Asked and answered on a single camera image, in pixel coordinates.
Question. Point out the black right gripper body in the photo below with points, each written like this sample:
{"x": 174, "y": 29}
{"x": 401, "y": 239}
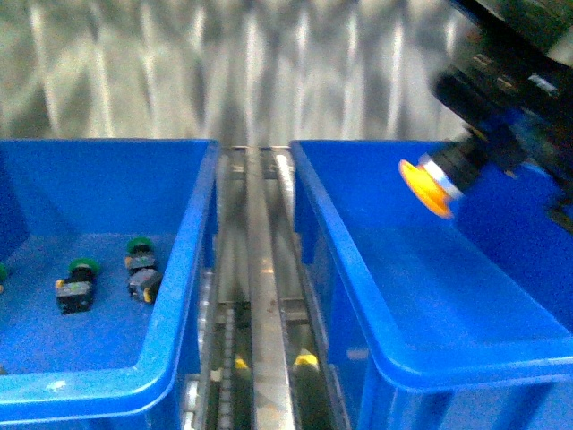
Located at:
{"x": 511, "y": 82}

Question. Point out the yellow mushroom push button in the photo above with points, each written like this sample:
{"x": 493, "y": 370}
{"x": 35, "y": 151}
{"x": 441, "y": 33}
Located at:
{"x": 443, "y": 183}

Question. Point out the blue bin with buttons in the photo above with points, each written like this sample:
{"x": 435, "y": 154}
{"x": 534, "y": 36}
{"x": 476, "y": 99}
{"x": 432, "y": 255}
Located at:
{"x": 122, "y": 364}

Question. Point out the blue target bin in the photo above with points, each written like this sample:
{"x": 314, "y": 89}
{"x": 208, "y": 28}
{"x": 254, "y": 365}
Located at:
{"x": 430, "y": 323}

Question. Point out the green push button right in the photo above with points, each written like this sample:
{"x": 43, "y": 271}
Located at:
{"x": 140, "y": 255}

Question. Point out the green push button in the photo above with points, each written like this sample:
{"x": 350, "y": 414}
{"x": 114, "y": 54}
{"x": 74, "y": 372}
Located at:
{"x": 3, "y": 276}
{"x": 140, "y": 255}
{"x": 75, "y": 293}

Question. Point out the red push button lying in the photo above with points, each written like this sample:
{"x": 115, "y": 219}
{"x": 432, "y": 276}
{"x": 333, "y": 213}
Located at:
{"x": 144, "y": 284}

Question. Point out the white roller track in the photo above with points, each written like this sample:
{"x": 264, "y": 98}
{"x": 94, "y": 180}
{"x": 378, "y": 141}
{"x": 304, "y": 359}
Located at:
{"x": 197, "y": 386}

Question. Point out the green push button middle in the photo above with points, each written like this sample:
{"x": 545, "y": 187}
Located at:
{"x": 75, "y": 293}

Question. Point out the green push button left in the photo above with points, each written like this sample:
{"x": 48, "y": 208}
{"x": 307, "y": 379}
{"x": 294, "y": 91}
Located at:
{"x": 3, "y": 276}

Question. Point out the metal divider rail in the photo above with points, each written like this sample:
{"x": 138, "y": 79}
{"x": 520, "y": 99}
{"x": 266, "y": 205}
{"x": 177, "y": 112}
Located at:
{"x": 271, "y": 391}

